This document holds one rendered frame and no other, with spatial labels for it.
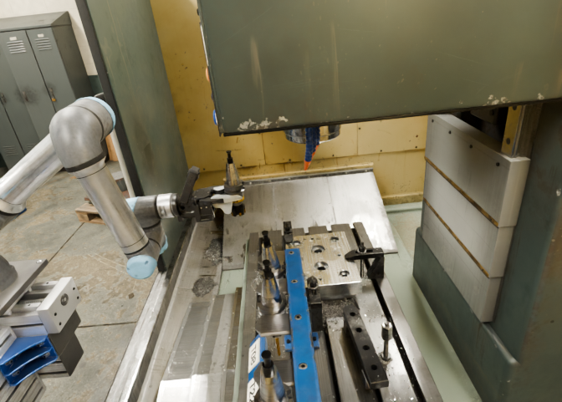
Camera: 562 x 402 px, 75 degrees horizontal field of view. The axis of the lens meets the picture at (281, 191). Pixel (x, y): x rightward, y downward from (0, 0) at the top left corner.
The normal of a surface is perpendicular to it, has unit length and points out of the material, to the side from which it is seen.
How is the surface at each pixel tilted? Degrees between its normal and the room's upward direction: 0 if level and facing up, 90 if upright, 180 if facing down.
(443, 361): 0
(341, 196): 24
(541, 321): 90
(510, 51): 90
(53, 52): 90
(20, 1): 90
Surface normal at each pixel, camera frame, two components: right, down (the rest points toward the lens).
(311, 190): -0.07, -0.63
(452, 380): -0.10, -0.89
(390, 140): 0.04, 0.44
